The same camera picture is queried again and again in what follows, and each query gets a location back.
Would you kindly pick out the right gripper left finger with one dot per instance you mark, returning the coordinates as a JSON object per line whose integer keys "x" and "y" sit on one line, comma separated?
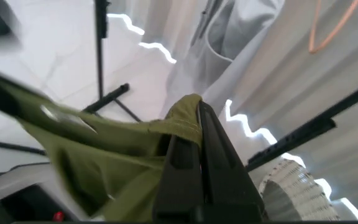
{"x": 179, "y": 186}

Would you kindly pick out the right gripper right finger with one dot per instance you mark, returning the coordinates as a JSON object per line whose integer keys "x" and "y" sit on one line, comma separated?
{"x": 225, "y": 180}

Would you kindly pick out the green garment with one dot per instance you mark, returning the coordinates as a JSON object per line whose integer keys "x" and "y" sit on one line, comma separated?
{"x": 104, "y": 155}

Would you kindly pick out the pale grey shorts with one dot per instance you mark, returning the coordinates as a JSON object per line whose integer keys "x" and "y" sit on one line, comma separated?
{"x": 216, "y": 49}

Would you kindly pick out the white laundry basket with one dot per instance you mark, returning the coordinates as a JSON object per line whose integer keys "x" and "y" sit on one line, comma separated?
{"x": 294, "y": 193}

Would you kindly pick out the black clothes rack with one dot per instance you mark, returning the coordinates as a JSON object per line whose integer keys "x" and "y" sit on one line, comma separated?
{"x": 291, "y": 143}

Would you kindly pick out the pink clothes hanger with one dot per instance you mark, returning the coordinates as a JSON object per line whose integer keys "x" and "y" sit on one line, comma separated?
{"x": 312, "y": 37}

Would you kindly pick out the white curtain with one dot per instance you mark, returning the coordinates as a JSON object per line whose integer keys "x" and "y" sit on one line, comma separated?
{"x": 322, "y": 93}

